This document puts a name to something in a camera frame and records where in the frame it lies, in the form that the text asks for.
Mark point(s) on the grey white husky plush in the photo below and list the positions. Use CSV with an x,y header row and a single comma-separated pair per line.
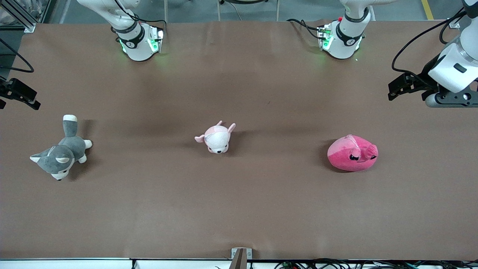
x,y
65,151

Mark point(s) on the white table edge rail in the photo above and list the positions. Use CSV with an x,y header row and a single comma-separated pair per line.
x,y
74,264

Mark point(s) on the brown table cover sheet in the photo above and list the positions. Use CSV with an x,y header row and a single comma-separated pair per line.
x,y
261,205

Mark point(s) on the grey metal table bracket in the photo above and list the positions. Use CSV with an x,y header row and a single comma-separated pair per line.
x,y
241,257

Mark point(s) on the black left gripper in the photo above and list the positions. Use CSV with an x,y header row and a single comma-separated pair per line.
x,y
421,85

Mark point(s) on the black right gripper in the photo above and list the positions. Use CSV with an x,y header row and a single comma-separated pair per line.
x,y
11,89

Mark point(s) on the aluminium frame profile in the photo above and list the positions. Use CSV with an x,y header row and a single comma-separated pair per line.
x,y
26,24

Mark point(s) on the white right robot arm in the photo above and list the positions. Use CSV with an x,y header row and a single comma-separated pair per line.
x,y
138,46

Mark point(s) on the hot pink round plush toy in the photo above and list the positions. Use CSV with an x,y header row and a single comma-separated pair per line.
x,y
345,157

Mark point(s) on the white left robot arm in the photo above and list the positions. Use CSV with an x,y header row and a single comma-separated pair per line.
x,y
345,45

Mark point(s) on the pale pink white plush puppy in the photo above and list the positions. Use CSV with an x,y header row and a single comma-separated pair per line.
x,y
216,140

